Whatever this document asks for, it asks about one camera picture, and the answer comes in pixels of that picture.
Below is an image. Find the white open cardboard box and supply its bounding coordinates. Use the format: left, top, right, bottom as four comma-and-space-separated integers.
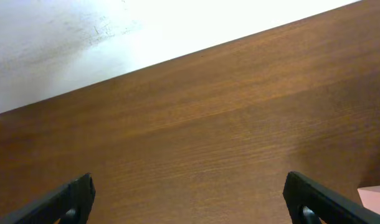
358, 185, 380, 215

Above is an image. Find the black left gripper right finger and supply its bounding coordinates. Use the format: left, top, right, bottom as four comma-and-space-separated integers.
283, 171, 380, 224

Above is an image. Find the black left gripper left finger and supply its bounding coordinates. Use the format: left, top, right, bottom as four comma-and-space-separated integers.
0, 173, 95, 224

